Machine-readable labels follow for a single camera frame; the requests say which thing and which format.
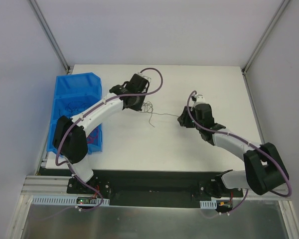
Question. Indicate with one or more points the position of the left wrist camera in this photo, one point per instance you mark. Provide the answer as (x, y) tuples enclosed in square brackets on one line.
[(144, 76)]

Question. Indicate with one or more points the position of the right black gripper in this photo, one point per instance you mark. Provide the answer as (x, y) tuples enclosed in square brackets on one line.
[(183, 119)]

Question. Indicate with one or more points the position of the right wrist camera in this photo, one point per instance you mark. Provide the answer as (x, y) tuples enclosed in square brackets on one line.
[(198, 99)]

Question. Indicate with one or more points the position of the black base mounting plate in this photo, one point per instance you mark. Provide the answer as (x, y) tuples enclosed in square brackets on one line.
[(148, 188)]

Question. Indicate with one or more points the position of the white cable duct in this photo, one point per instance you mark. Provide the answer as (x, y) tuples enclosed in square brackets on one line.
[(69, 201), (209, 205)]

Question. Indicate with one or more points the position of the right white cable duct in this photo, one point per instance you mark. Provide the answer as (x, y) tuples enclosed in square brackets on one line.
[(209, 205)]

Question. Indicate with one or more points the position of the right aluminium corner post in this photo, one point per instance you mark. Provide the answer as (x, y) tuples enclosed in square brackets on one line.
[(266, 34)]

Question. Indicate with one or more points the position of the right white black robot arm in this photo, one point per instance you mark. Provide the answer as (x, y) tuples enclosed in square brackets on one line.
[(264, 170)]

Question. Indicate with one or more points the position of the aluminium corner post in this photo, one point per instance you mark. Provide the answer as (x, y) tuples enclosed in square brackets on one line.
[(266, 34), (49, 34)]

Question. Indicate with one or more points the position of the blue plastic compartment bin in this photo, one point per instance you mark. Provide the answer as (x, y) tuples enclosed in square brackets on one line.
[(73, 94)]

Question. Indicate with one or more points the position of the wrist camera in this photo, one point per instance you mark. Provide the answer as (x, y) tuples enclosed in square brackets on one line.
[(198, 99), (144, 76)]

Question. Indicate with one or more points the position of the left white cable duct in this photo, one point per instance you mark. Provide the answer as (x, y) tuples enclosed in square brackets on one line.
[(69, 201)]

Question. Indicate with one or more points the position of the left aluminium corner post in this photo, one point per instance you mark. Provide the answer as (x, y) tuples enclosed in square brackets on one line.
[(49, 34)]

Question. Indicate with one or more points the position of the aluminium front rail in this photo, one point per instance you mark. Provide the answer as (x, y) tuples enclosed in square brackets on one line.
[(57, 185)]

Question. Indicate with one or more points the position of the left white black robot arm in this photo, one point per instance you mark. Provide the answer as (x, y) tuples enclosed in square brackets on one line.
[(75, 146)]

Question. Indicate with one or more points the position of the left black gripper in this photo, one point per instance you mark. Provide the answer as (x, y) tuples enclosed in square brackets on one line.
[(135, 106)]

